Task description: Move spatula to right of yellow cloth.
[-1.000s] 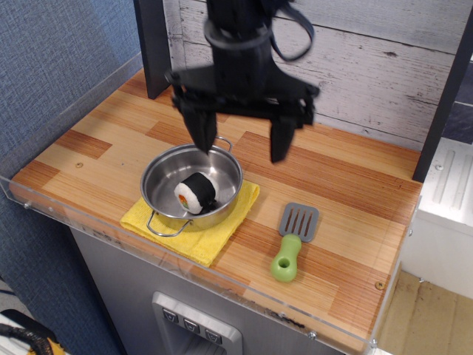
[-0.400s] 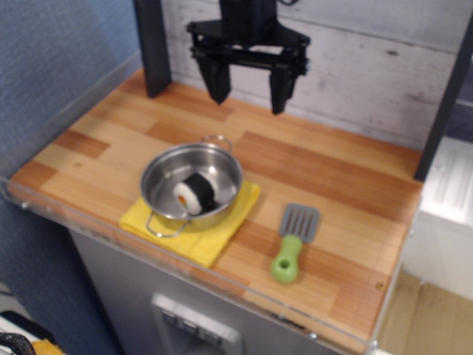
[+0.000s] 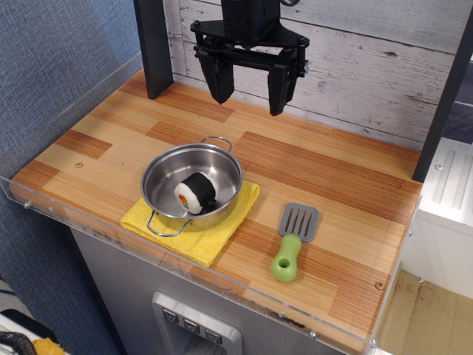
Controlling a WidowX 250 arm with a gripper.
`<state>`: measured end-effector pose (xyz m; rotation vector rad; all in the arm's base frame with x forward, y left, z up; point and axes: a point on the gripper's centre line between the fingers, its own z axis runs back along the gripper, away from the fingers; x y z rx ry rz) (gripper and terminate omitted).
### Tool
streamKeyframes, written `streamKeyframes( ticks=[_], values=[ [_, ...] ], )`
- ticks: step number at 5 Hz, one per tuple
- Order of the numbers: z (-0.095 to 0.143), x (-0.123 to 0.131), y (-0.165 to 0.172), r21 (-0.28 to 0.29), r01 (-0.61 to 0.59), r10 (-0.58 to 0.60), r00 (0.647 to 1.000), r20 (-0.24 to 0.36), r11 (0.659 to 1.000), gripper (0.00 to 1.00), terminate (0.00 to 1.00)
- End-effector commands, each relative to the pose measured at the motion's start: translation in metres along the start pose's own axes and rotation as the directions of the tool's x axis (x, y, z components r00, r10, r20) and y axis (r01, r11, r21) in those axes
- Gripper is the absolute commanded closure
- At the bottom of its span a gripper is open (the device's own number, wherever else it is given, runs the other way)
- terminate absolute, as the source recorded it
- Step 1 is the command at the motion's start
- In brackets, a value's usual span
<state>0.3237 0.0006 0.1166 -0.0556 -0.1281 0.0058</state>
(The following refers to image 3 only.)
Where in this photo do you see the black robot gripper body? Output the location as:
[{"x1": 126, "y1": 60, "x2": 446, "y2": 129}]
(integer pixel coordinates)
[{"x1": 190, "y1": 1, "x2": 310, "y2": 77}]

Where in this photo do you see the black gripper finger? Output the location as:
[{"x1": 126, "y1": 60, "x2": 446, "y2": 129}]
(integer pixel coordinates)
[
  {"x1": 200, "y1": 53, "x2": 234, "y2": 104},
  {"x1": 268, "y1": 64, "x2": 298, "y2": 116}
]

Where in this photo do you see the green handled grey spatula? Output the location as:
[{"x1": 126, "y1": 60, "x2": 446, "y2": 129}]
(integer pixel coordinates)
[{"x1": 270, "y1": 202, "x2": 319, "y2": 283}]

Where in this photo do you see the stainless steel pot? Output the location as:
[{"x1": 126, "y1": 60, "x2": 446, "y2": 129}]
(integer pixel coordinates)
[{"x1": 140, "y1": 135, "x2": 243, "y2": 237}]

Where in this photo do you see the toy sushi roll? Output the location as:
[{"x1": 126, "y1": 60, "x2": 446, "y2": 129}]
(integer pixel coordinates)
[{"x1": 174, "y1": 172, "x2": 220, "y2": 214}]

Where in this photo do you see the yellow cloth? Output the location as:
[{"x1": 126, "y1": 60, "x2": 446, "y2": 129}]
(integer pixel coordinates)
[{"x1": 120, "y1": 180, "x2": 260, "y2": 267}]

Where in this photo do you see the clear acrylic table guard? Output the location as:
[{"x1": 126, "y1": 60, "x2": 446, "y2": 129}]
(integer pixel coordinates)
[{"x1": 4, "y1": 73, "x2": 421, "y2": 354}]

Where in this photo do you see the white appliance at right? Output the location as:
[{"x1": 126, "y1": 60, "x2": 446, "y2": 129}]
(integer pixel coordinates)
[{"x1": 401, "y1": 138, "x2": 472, "y2": 298}]

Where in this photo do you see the grey cabinet with dispenser panel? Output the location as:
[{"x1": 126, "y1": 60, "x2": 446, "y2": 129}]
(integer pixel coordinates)
[{"x1": 72, "y1": 229, "x2": 338, "y2": 354}]

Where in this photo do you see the yellow black object bottom left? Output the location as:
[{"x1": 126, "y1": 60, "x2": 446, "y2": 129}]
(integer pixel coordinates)
[{"x1": 1, "y1": 309, "x2": 68, "y2": 354}]

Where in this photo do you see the black vertical post right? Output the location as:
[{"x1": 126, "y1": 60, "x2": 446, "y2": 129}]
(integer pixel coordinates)
[{"x1": 412, "y1": 10, "x2": 472, "y2": 183}]

